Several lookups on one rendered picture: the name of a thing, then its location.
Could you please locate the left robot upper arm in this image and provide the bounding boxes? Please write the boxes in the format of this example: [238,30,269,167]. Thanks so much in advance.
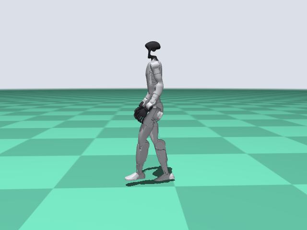
[150,61,164,90]

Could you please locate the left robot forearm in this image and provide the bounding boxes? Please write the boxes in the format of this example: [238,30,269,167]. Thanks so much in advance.
[146,84,163,109]

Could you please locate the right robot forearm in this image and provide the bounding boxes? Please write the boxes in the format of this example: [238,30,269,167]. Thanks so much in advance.
[142,92,153,107]

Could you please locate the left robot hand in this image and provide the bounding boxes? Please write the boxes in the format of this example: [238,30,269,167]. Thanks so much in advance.
[136,106,153,124]

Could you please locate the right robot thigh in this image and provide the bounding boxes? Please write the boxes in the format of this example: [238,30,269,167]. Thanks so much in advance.
[149,119,165,150]

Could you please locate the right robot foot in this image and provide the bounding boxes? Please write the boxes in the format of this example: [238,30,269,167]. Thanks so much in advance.
[154,173,175,181]

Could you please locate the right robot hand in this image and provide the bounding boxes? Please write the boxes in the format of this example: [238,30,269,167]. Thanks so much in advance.
[134,101,144,119]

